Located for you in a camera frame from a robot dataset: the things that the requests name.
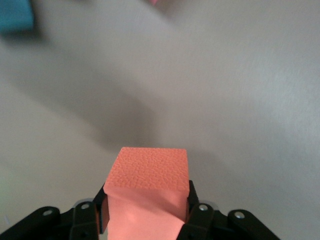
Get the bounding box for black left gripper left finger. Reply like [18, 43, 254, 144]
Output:
[0, 182, 111, 240]

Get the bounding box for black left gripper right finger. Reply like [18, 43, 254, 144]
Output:
[178, 179, 283, 240]

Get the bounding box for orange foam cube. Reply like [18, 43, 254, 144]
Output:
[103, 146, 189, 240]

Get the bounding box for blue foam cube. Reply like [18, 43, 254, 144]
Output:
[0, 0, 35, 34]

